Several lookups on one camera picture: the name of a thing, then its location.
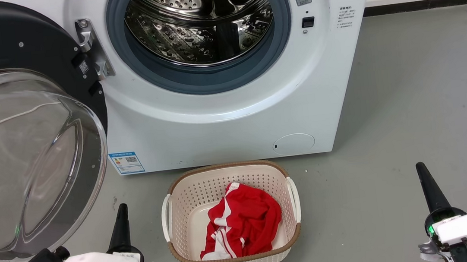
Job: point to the white text sticker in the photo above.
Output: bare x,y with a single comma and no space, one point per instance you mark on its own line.
345,17

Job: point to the steel perforated washer drum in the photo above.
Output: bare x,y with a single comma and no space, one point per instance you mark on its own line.
188,31

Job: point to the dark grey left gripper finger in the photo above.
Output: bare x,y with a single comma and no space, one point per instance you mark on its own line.
121,229

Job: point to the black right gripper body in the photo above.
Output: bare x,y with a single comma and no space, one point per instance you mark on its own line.
432,223

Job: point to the metal door hinge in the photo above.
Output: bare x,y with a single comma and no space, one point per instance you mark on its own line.
92,46

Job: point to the black round glass washer door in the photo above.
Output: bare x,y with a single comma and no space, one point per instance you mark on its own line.
12,45

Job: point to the white front-load washing machine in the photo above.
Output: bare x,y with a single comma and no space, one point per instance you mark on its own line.
224,123

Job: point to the red and white garment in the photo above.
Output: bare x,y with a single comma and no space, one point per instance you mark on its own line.
247,223

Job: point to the cream perforated laundry basket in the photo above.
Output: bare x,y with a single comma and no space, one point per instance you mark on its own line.
184,223

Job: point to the blue energy label sticker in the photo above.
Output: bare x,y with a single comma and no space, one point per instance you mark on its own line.
126,163

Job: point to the black door lock slot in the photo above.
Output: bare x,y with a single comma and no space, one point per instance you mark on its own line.
308,22

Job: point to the round white filter cover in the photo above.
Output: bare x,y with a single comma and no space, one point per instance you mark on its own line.
295,144

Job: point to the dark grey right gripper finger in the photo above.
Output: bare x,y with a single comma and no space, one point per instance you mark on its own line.
433,192

